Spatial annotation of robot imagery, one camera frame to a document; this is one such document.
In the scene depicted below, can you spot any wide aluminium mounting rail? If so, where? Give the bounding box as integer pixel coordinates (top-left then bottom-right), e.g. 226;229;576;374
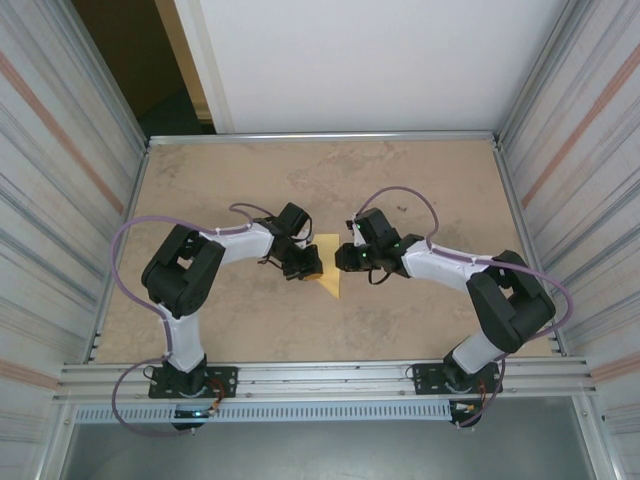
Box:
52;357;599;404

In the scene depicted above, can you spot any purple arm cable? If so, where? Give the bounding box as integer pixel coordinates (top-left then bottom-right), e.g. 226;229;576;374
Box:
357;186;575;430
110;202;266;439

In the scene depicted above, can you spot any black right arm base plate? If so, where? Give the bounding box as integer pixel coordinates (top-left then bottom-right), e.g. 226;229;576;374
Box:
412;362;503;396

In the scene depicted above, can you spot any small black controller board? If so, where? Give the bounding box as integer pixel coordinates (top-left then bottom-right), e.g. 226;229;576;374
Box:
171;405;222;435
448;399;485;431

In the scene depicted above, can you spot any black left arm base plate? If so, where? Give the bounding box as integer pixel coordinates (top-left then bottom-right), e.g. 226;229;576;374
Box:
148;366;239;400

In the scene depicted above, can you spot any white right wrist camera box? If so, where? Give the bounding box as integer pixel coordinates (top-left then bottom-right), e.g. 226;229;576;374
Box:
343;214;364;247

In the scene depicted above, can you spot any grey slotted cable duct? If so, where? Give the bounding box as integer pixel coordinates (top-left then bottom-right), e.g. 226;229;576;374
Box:
73;402;454;424

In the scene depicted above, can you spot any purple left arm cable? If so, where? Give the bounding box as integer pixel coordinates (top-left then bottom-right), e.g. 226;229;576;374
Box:
110;202;266;439

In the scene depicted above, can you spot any grey metal shelf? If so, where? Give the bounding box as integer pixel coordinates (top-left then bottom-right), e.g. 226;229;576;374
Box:
59;422;601;480

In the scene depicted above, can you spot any yellow square paper sheet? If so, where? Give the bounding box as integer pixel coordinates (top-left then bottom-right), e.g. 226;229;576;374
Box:
313;233;342;301

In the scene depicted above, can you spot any thin aluminium table edge rail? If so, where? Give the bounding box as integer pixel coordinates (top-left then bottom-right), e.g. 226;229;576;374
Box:
493;144;565;357
147;131;501;147
89;144;151;364

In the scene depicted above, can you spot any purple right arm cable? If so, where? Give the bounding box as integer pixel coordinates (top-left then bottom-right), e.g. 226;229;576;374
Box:
357;186;575;430

